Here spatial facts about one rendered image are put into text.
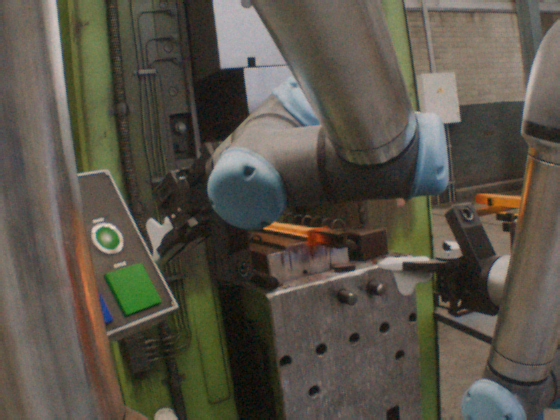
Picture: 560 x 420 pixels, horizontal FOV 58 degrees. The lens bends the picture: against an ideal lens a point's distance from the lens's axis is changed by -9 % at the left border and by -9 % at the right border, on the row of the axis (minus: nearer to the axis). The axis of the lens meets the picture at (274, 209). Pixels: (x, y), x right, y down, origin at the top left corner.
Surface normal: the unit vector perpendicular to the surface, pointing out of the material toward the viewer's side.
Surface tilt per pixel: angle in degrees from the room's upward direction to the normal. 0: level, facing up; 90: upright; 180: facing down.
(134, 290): 60
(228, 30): 90
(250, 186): 115
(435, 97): 90
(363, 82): 138
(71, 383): 90
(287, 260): 90
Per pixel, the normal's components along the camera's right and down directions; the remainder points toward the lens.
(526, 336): -0.48, 0.28
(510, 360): -0.75, 0.20
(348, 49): 0.29, 0.79
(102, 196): 0.62, -0.51
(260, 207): -0.28, 0.56
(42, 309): 0.67, 0.02
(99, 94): 0.46, 0.05
